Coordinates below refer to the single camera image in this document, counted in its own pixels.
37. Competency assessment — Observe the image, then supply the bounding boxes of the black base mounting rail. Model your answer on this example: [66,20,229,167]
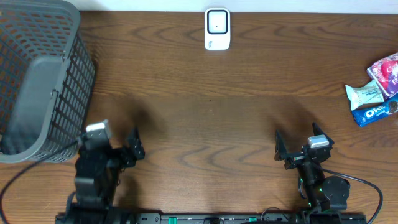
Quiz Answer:
[55,212,368,224]

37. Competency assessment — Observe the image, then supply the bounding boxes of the purple noodle packet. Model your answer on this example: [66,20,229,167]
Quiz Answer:
[366,53,397,99]

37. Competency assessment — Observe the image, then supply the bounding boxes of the white barcode scanner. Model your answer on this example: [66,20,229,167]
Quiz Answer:
[205,8,231,50]

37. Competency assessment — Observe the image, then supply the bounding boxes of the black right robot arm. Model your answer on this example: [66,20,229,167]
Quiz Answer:
[274,123,350,223]

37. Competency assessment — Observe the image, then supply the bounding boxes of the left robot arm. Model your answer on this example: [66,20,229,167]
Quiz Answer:
[55,128,145,224]

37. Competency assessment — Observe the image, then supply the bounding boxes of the grey plastic mesh basket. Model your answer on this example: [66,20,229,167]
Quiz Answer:
[1,1,95,164]

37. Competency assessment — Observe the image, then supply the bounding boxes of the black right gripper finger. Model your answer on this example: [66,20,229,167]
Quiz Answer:
[274,130,287,161]
[312,122,326,136]

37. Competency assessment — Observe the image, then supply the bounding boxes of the mint green wipes packet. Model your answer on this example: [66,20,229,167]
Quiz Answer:
[345,80,384,111]

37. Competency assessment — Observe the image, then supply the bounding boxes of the blue snack wrapper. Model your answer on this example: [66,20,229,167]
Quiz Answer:
[351,95,397,127]

